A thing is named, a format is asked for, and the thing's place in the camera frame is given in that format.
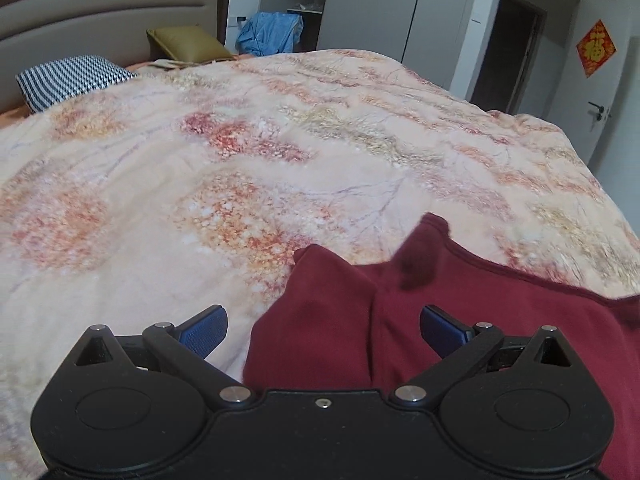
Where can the blue garment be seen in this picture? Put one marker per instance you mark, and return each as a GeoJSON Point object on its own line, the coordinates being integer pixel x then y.
{"type": "Point", "coordinates": [270, 32]}

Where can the white room door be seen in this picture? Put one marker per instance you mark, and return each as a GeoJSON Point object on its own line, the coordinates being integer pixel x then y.
{"type": "Point", "coordinates": [597, 100]}

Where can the red diamond wall decoration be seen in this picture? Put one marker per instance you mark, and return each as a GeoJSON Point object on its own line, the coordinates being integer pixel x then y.
{"type": "Point", "coordinates": [596, 49]}

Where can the floral peach duvet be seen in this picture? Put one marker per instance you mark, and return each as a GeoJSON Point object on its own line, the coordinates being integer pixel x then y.
{"type": "Point", "coordinates": [250, 160]}

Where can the olive green pillow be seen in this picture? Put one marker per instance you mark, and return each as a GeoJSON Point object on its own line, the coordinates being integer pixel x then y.
{"type": "Point", "coordinates": [187, 42]}

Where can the dark red sweater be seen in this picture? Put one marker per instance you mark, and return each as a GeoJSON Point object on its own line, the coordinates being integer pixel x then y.
{"type": "Point", "coordinates": [450, 310]}

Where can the houndstooth pillow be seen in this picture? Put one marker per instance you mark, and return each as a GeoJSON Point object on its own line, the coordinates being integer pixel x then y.
{"type": "Point", "coordinates": [70, 80]}

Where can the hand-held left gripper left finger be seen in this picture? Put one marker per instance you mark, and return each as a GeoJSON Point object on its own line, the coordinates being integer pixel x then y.
{"type": "Point", "coordinates": [205, 332]}

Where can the brown padded bed headboard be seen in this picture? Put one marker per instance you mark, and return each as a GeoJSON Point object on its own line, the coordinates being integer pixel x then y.
{"type": "Point", "coordinates": [100, 15]}

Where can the grey built-in wardrobe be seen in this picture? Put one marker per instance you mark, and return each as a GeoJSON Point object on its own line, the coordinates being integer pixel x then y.
{"type": "Point", "coordinates": [380, 15]}

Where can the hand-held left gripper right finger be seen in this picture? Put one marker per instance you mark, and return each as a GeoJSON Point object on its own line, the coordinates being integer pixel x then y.
{"type": "Point", "coordinates": [442, 332]}

